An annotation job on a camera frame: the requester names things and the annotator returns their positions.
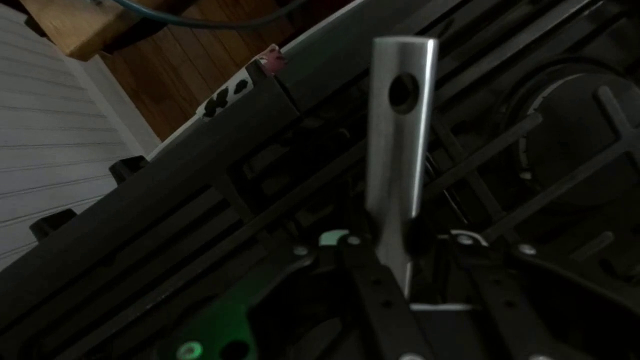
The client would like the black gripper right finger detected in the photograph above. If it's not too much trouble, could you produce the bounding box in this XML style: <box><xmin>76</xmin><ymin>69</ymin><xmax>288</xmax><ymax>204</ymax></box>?
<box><xmin>436</xmin><ymin>227</ymin><xmax>640</xmax><ymax>360</ymax></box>

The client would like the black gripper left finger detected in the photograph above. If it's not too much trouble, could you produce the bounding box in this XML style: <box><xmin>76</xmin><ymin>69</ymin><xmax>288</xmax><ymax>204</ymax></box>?
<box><xmin>337</xmin><ymin>236</ymin><xmax>433</xmax><ymax>360</ymax></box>

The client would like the small silver pot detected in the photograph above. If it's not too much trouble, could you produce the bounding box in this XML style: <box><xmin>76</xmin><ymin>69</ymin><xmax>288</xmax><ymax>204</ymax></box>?
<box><xmin>365</xmin><ymin>36</ymin><xmax>438</xmax><ymax>296</ymax></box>

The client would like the wooden box with cables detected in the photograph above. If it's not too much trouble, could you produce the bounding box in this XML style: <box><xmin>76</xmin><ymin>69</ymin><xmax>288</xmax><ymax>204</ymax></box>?
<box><xmin>18</xmin><ymin>0</ymin><xmax>221</xmax><ymax>64</ymax></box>

